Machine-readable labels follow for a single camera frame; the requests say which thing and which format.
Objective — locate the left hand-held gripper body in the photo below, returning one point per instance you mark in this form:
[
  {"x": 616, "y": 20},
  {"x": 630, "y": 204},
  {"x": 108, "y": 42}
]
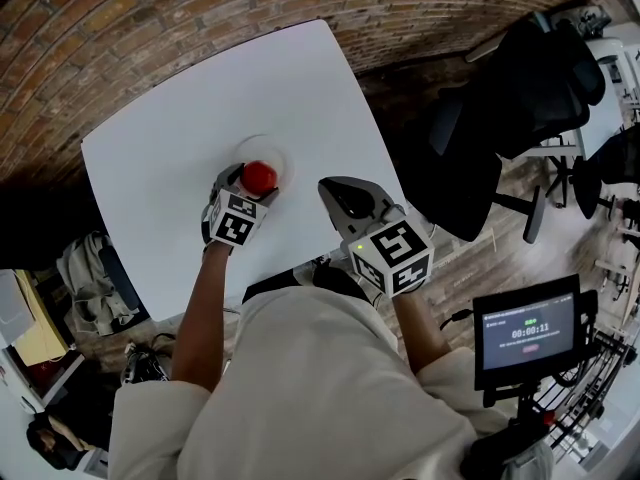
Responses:
[{"x": 232, "y": 225}]

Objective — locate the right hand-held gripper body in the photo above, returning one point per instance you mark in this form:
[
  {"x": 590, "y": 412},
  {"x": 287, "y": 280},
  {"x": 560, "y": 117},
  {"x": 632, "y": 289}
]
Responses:
[{"x": 395, "y": 258}]

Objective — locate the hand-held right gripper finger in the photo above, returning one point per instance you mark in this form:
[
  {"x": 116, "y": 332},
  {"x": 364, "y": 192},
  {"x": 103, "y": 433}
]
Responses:
[
  {"x": 375, "y": 195},
  {"x": 336, "y": 213}
]

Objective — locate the red ball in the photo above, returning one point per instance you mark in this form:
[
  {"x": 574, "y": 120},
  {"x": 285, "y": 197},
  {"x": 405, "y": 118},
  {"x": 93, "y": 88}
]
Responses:
[{"x": 259, "y": 177}]

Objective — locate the person's right forearm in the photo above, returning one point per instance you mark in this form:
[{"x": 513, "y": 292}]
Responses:
[{"x": 417, "y": 333}]

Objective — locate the person's left forearm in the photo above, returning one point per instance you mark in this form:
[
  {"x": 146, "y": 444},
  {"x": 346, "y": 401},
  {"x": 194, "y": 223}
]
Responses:
[{"x": 200, "y": 318}]

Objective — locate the person's dark trousers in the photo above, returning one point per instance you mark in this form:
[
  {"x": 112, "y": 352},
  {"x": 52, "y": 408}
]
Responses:
[{"x": 330, "y": 278}]

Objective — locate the black chair with armrest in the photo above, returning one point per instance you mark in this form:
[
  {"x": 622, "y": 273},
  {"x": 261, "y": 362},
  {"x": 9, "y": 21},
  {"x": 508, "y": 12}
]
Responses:
[{"x": 119, "y": 278}]

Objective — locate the large black office chair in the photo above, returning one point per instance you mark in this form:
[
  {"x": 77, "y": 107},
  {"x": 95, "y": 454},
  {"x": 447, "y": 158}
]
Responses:
[{"x": 500, "y": 118}]

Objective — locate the black monitor screen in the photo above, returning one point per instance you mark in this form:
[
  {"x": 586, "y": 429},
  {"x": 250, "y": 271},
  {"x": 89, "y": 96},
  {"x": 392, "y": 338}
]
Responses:
[{"x": 525, "y": 333}]

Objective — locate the beige jacket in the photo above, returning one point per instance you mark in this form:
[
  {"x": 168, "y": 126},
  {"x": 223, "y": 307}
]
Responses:
[{"x": 85, "y": 278}]

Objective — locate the person's light shirt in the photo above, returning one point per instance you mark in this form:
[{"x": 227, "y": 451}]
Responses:
[{"x": 310, "y": 393}]

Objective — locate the black swivel chair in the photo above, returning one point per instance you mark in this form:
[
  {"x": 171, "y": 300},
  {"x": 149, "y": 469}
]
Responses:
[{"x": 590, "y": 183}]

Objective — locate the yellow cabinet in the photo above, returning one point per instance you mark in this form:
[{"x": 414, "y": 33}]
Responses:
[{"x": 42, "y": 333}]

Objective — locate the black monitor stand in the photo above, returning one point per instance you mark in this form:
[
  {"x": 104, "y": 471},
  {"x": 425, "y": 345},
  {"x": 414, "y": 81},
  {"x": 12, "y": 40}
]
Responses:
[{"x": 520, "y": 438}]

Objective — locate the black bag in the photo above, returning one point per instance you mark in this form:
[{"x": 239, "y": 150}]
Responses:
[{"x": 55, "y": 440}]

